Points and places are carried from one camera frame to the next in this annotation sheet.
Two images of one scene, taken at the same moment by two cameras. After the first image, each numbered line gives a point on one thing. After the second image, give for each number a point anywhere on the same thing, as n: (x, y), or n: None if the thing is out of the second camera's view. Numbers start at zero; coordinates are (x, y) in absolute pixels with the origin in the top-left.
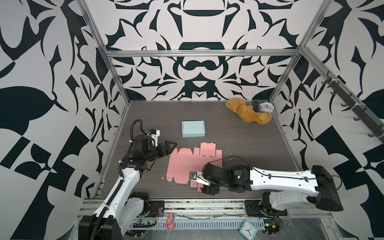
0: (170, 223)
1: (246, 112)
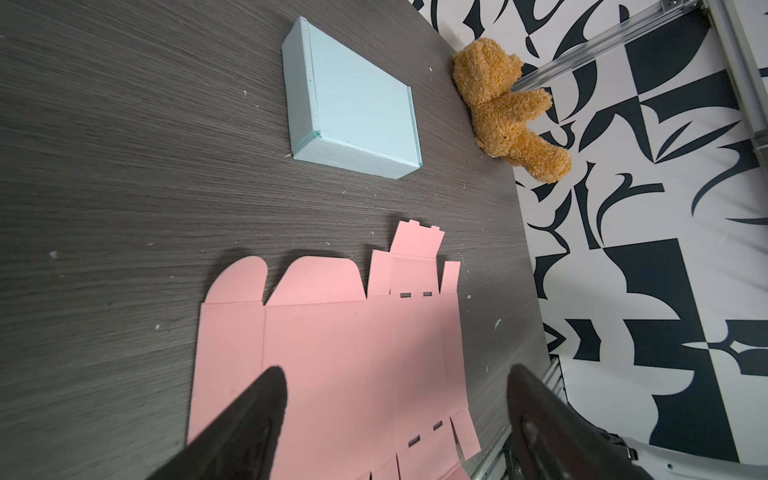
0: None
1: (485, 75)
